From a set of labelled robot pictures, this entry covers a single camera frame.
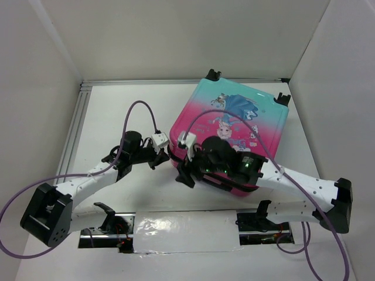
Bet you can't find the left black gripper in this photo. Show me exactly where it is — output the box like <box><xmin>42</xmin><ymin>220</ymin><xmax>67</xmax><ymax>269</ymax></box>
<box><xmin>130</xmin><ymin>141</ymin><xmax>170</xmax><ymax>169</ymax></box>

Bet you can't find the pink children's suitcase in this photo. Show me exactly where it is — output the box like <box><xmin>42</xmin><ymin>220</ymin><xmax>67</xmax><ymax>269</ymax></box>
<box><xmin>169</xmin><ymin>68</ymin><xmax>291</xmax><ymax>198</ymax></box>

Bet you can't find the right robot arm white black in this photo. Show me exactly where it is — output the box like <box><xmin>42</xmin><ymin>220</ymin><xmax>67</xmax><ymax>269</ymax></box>
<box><xmin>176</xmin><ymin>134</ymin><xmax>353</xmax><ymax>234</ymax></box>

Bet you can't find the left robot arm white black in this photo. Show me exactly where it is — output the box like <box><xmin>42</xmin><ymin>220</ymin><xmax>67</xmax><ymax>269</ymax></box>
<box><xmin>20</xmin><ymin>131</ymin><xmax>169</xmax><ymax>248</ymax></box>

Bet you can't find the shiny white taped sheet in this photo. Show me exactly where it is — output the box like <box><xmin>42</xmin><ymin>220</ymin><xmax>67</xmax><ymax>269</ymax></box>
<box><xmin>133</xmin><ymin>210</ymin><xmax>241</xmax><ymax>253</ymax></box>

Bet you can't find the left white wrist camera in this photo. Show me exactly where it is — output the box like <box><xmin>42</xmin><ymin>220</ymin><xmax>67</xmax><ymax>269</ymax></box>
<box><xmin>151</xmin><ymin>132</ymin><xmax>169</xmax><ymax>149</ymax></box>

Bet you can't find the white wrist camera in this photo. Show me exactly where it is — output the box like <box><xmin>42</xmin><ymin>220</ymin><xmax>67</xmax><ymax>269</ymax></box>
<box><xmin>151</xmin><ymin>132</ymin><xmax>169</xmax><ymax>149</ymax></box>
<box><xmin>178</xmin><ymin>131</ymin><xmax>197</xmax><ymax>162</ymax></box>

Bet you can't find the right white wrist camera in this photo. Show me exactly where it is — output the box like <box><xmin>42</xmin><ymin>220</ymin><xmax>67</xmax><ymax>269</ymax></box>
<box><xmin>178</xmin><ymin>131</ymin><xmax>197</xmax><ymax>162</ymax></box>

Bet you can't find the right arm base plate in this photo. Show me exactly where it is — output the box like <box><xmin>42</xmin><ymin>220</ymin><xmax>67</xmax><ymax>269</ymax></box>
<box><xmin>236</xmin><ymin>213</ymin><xmax>294</xmax><ymax>246</ymax></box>

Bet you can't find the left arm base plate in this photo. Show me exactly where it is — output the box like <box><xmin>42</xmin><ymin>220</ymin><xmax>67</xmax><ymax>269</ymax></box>
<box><xmin>78</xmin><ymin>213</ymin><xmax>135</xmax><ymax>254</ymax></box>

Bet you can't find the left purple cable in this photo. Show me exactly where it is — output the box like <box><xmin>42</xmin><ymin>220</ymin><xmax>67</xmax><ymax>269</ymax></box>
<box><xmin>0</xmin><ymin>101</ymin><xmax>161</xmax><ymax>259</ymax></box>

